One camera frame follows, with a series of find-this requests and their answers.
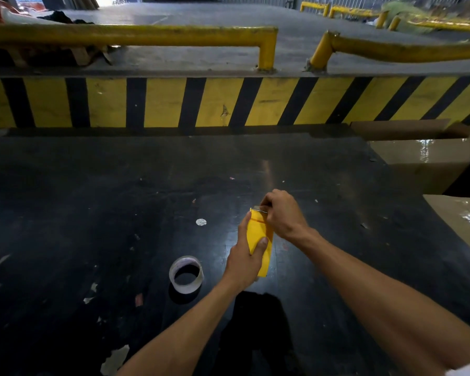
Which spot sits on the person's left hand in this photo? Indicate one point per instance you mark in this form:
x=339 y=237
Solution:
x=243 y=262

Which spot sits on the person's right hand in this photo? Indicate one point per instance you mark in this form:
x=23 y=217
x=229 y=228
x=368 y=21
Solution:
x=286 y=219

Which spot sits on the person's left thumb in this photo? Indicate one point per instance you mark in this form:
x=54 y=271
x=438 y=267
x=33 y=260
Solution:
x=260 y=246

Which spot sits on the person's right fingers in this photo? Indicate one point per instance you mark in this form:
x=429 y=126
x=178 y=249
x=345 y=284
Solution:
x=267 y=203

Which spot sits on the yellow utility knife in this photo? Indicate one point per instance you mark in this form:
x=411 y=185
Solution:
x=260 y=246

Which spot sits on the person's right forearm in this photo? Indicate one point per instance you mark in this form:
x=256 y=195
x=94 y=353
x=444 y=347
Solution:
x=391 y=309

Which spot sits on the person's left forearm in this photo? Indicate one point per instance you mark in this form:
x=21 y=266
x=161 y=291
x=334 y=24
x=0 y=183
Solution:
x=188 y=332

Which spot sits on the clear packing tape roll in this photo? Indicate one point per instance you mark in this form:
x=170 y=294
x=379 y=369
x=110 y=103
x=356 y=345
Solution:
x=186 y=274

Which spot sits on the yellow black striped dock edge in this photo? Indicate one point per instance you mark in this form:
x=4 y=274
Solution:
x=235 y=101

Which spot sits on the open cardboard box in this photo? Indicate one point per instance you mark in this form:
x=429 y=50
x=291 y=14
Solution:
x=423 y=152

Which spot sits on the white paper scrap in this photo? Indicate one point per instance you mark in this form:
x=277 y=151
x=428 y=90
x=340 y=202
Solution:
x=114 y=360

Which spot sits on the taped cardboard box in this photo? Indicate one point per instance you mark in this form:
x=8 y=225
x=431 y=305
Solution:
x=460 y=223

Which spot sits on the green tarp bundle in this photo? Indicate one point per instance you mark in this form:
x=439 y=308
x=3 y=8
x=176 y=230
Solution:
x=405 y=13

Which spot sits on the dark clothing pile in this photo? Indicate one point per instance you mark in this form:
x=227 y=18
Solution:
x=68 y=18

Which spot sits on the bent yellow steel guard rail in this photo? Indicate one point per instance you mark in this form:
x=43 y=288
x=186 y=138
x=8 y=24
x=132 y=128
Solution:
x=395 y=48

